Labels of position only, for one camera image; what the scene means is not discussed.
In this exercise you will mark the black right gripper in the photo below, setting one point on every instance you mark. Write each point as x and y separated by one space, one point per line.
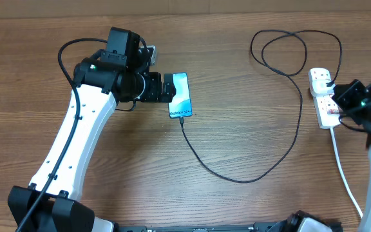
341 95

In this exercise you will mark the Samsung Galaxy smartphone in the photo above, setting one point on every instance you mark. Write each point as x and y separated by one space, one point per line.
180 106

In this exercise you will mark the white power strip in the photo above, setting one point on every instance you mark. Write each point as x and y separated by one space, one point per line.
327 110

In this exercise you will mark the white charger plug adapter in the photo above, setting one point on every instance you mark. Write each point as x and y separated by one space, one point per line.
319 87

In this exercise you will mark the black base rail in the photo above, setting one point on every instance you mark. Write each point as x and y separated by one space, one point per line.
256 227

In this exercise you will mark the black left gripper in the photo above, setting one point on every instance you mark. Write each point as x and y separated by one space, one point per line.
154 94

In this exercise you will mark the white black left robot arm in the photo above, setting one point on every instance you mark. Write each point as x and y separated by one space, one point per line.
117 73

